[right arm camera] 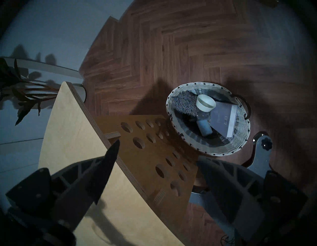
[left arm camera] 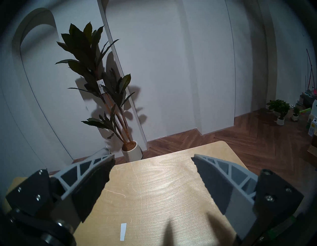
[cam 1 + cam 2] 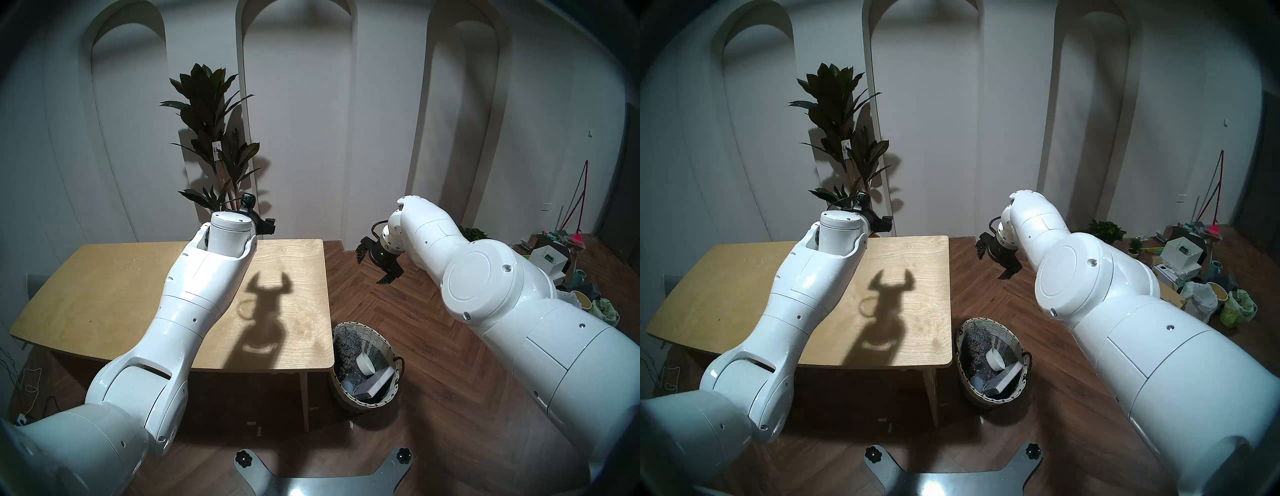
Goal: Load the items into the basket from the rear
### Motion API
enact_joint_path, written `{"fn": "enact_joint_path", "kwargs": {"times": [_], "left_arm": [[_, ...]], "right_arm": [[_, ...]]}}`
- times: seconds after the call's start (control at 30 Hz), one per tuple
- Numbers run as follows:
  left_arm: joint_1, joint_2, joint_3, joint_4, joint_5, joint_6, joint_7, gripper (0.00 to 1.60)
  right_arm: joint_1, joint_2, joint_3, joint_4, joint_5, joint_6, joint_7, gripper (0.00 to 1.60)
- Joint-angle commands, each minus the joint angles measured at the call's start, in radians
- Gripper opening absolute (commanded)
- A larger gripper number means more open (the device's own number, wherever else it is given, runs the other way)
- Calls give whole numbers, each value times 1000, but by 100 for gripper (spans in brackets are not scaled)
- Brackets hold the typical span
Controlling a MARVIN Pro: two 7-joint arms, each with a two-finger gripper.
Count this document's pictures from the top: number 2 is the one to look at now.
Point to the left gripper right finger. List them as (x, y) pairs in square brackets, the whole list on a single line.
[(242, 198)]

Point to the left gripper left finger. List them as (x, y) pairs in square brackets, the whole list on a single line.
[(62, 191)]

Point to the white tape strip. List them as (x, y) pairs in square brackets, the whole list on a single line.
[(123, 231)]

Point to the light wooden table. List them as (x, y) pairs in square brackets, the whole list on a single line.
[(161, 186)]

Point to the bushy small potted plant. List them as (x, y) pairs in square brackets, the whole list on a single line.
[(279, 106)]

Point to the white and yellow carton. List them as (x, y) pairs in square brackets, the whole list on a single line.
[(312, 126)]

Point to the tiny potted plant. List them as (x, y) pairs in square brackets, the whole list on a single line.
[(296, 111)]

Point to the tall potted leafy plant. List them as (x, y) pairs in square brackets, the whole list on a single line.
[(81, 49)]

